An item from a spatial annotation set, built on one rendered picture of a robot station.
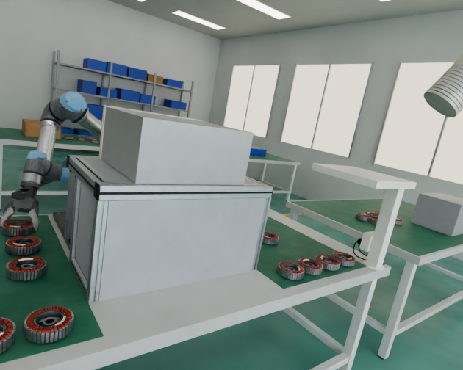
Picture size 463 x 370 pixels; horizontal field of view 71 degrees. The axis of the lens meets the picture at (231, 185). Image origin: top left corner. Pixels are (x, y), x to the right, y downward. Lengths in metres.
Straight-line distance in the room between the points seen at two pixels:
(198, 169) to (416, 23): 5.37
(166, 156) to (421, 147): 4.91
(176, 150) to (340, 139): 5.41
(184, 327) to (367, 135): 5.35
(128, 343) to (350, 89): 5.88
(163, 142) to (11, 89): 7.12
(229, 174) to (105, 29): 7.43
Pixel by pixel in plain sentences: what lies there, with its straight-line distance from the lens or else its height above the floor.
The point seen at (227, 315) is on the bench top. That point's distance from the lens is 1.13.
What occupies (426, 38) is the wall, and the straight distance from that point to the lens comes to 6.02.
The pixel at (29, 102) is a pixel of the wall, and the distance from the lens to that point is 8.10.
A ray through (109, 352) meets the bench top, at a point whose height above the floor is 0.74.
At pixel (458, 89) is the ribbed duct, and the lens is 1.67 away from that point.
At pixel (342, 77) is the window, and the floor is 2.37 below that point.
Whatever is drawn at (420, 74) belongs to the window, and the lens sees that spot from 5.87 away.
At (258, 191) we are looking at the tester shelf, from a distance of 1.28.
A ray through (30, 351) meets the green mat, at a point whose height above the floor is 0.75.
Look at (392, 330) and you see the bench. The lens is 2.50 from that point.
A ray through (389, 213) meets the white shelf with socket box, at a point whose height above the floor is 1.04.
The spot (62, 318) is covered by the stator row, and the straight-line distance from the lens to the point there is 1.03.
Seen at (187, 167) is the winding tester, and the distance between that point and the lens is 1.10.
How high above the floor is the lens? 1.37
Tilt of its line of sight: 12 degrees down
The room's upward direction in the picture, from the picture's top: 10 degrees clockwise
